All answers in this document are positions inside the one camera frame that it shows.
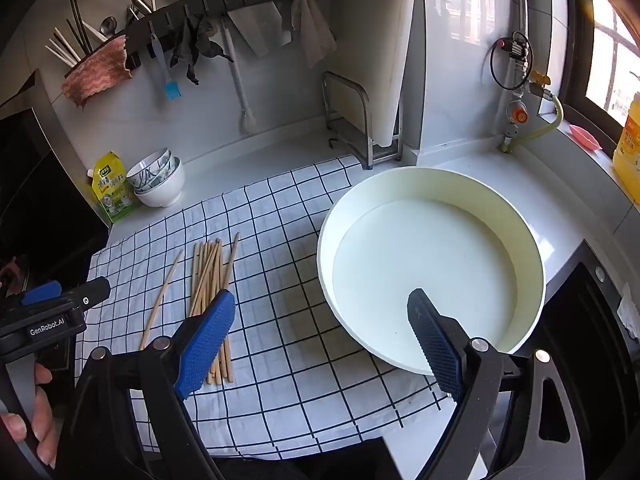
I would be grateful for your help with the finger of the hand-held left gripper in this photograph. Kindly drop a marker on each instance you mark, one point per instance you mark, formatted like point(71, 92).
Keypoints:
point(42, 292)
point(92, 291)

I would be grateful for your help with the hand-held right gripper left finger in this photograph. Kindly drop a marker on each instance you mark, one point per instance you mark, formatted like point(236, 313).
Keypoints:
point(205, 345)

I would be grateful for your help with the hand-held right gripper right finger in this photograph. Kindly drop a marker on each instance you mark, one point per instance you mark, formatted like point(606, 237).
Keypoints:
point(435, 342)

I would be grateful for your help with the long tan chopstick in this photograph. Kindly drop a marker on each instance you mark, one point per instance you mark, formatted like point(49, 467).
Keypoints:
point(161, 300)

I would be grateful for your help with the bundle of wooden chopsticks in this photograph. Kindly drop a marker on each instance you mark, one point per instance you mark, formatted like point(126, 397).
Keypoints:
point(207, 270)

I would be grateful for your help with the person's left hand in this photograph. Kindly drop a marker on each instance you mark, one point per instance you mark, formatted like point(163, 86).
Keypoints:
point(47, 425)

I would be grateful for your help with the black appliance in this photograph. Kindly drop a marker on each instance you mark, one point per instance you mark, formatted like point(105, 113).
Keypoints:
point(35, 200)

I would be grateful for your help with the green yellow refill pouch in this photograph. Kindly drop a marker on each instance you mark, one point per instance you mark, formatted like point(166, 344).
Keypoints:
point(112, 190)

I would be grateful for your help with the plain white bowl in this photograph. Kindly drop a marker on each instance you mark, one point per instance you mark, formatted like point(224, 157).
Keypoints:
point(162, 195)

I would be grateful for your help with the white black checked cloth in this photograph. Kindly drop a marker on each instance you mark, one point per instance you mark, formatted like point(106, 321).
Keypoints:
point(280, 240)

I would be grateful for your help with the patterned ceramic bowl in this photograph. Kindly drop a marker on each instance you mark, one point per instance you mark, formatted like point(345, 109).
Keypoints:
point(173, 170)
point(148, 166)

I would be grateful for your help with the black gas stove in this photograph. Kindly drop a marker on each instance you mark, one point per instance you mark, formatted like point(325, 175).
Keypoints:
point(590, 320)

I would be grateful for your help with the white crumpled paper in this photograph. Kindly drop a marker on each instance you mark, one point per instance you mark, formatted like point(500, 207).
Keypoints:
point(630, 310)

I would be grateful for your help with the blue silicone brush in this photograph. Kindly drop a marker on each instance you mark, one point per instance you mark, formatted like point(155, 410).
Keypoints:
point(171, 91)

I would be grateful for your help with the pink rag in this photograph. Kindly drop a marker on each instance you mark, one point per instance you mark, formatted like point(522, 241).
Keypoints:
point(97, 72)

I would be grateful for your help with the metal cutting board rack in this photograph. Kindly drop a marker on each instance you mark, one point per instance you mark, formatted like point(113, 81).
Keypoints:
point(368, 125)

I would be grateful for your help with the white chopstick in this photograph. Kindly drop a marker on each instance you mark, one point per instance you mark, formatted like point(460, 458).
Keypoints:
point(94, 31)
point(59, 55)
point(66, 44)

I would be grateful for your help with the orange gas regulator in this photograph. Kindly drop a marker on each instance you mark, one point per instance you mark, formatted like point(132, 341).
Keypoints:
point(518, 112)

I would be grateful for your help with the pink soap dish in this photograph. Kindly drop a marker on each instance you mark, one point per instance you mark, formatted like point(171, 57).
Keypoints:
point(586, 137)

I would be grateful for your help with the dark grey cloth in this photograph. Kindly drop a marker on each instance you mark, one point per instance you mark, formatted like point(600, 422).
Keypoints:
point(192, 50)

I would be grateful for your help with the black chopstick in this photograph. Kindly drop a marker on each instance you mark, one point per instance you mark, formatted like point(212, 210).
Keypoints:
point(75, 22)
point(82, 25)

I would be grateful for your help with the metal spoon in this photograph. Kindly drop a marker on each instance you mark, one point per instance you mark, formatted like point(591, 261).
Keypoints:
point(107, 25)

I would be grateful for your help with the yellow oil bottle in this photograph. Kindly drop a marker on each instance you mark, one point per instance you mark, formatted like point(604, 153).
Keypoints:
point(629, 155)

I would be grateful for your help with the white cutting board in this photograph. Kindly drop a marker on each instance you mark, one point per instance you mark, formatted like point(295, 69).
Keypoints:
point(370, 45)

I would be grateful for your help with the black gas valve box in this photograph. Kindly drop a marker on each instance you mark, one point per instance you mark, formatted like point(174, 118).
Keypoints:
point(515, 47)

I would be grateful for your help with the steel cleaver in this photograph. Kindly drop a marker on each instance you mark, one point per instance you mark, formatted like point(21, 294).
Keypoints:
point(260, 27)

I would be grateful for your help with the white hanging towel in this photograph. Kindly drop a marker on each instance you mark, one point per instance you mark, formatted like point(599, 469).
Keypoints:
point(312, 30)

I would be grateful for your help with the window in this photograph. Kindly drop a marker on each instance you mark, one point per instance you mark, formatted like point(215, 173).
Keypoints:
point(607, 45)

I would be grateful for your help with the corrugated metal gas pipe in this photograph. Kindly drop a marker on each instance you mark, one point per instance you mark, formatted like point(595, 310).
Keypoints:
point(521, 0)

